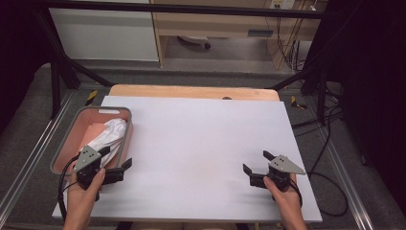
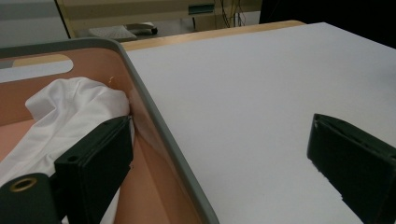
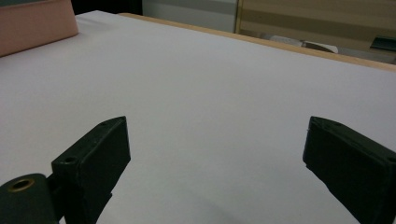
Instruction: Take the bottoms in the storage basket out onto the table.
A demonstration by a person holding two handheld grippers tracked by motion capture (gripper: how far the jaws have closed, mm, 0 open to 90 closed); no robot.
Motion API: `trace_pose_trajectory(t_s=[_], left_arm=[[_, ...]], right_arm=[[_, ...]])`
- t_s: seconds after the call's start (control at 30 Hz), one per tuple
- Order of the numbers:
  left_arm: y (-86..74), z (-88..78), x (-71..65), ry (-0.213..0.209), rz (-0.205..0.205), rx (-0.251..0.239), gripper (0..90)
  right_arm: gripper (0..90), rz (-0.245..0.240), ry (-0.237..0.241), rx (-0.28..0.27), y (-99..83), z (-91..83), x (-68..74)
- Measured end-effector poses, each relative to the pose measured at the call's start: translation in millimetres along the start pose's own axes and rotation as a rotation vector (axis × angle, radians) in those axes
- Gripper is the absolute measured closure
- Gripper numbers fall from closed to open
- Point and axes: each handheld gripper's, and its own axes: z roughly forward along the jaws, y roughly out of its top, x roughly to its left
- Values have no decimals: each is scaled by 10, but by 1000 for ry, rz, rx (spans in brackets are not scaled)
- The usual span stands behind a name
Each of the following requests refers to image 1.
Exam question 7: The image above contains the aluminium floor rail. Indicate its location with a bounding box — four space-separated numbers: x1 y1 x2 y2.
0 91 77 221
319 126 377 230

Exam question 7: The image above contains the wooden table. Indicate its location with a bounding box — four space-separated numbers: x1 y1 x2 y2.
107 83 282 103

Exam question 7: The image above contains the light wooden desk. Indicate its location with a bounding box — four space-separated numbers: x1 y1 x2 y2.
148 0 329 70

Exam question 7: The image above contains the office chair base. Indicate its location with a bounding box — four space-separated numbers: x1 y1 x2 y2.
176 34 213 51

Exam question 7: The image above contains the white cabinet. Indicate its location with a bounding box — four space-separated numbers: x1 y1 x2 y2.
48 7 160 62

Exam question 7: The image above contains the black floor cable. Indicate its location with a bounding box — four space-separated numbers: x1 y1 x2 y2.
305 104 350 219

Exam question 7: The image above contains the black metal frame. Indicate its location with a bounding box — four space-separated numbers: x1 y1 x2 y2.
32 0 340 122

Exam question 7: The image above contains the black curtain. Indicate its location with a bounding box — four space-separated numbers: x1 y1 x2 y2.
0 0 54 137
314 0 406 209

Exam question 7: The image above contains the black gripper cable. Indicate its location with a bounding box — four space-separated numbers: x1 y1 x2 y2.
56 154 81 222
288 178 305 209

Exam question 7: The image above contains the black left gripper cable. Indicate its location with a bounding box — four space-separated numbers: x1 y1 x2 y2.
56 154 81 222

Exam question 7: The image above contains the person's left hand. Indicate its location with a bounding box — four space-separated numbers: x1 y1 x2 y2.
65 168 107 209

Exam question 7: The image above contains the white table board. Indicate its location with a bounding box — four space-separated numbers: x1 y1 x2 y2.
52 95 324 224

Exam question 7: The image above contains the white cloth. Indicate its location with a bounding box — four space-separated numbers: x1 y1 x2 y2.
79 118 128 169

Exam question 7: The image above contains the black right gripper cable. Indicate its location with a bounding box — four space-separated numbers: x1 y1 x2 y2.
288 178 305 209

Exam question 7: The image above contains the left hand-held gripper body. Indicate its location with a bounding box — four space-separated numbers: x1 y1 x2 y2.
74 145 125 192

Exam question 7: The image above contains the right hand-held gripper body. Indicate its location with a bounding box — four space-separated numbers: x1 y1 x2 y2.
249 154 306 193

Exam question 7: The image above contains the white power strip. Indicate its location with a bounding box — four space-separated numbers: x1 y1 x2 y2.
269 0 297 11

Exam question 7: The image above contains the bundle of hanging cables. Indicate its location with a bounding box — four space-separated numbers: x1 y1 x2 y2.
275 13 309 74

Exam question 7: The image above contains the person's right hand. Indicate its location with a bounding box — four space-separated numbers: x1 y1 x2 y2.
262 173 304 213

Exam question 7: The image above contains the pink basket with grey rim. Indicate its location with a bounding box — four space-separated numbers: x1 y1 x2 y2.
50 105 133 177

